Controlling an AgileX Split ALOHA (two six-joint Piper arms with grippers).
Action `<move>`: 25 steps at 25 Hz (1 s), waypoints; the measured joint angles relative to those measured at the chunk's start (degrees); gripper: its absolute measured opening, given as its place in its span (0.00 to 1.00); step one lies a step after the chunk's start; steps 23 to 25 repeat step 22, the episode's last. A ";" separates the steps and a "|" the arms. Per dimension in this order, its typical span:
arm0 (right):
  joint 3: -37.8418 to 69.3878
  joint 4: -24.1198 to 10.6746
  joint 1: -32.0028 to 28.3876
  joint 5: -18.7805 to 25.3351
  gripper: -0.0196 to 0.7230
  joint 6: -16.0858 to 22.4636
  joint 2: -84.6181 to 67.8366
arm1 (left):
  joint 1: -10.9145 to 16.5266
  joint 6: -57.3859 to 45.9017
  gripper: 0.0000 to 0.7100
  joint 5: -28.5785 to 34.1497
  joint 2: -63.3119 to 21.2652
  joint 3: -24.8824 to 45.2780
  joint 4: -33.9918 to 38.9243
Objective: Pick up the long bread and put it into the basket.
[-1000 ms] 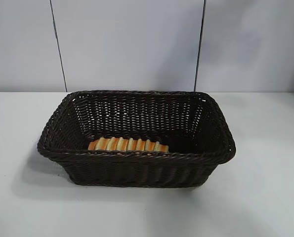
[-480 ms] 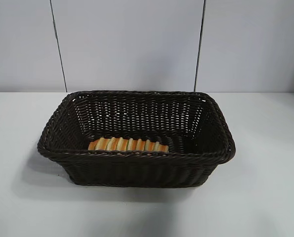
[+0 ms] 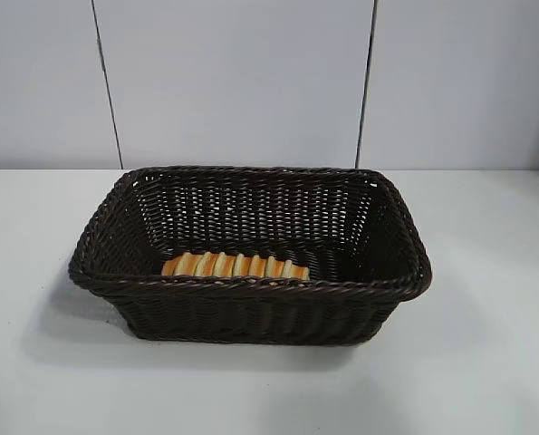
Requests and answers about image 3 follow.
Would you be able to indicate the long twisted striped bread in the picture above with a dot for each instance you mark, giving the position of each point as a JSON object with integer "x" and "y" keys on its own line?
{"x": 233, "y": 267}

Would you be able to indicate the dark brown woven wicker basket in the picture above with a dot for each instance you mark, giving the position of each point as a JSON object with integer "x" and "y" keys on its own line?
{"x": 251, "y": 312}

